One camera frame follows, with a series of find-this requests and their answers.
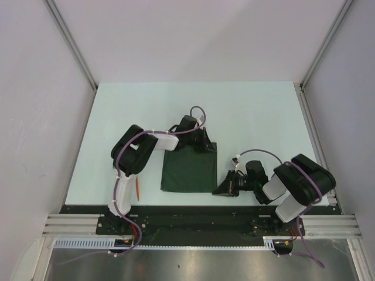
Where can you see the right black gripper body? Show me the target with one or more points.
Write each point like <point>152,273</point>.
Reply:
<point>245,183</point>

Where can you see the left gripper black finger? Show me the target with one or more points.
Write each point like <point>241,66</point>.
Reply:
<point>199,145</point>
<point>207,144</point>

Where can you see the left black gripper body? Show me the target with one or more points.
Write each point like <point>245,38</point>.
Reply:
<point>190,137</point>

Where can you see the dark green cloth napkin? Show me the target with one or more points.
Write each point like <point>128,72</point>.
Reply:
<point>189,171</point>

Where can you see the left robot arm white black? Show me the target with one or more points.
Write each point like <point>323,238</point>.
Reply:
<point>130,156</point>

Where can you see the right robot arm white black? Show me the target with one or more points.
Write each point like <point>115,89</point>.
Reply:
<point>304,180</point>

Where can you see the orange plastic fork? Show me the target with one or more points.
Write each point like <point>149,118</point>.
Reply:
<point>137,188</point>

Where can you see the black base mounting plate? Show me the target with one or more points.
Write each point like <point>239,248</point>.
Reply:
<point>193,225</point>

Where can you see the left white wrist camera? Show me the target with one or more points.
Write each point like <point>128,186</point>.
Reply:
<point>200,119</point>

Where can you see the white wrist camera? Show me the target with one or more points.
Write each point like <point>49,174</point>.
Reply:
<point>200,119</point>
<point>235,161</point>

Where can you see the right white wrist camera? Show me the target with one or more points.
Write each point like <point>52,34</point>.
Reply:
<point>235,161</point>

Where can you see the white slotted cable duct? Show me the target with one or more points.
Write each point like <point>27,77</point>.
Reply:
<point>119,245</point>

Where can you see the front aluminium extrusion rail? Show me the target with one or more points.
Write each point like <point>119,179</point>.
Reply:
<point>315,226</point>

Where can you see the right aluminium table rail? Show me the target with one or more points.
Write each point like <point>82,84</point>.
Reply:
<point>312,127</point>

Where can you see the left aluminium frame post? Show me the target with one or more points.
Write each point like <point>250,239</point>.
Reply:
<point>67,36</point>

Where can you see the aluminium frame post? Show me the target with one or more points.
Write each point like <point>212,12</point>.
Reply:
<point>327,41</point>
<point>67,36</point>

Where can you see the right aluminium frame post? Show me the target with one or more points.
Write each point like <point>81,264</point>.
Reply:
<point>327,41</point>

